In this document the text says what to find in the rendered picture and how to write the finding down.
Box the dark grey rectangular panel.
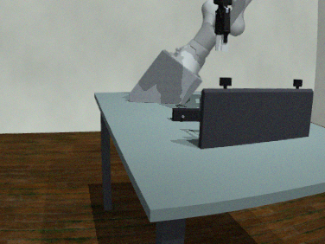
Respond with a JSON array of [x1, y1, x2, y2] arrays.
[[198, 88, 314, 149]]

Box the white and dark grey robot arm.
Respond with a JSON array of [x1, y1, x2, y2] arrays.
[[169, 0, 252, 76]]

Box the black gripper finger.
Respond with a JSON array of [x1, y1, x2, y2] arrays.
[[214, 9, 222, 51], [219, 7, 231, 52]]

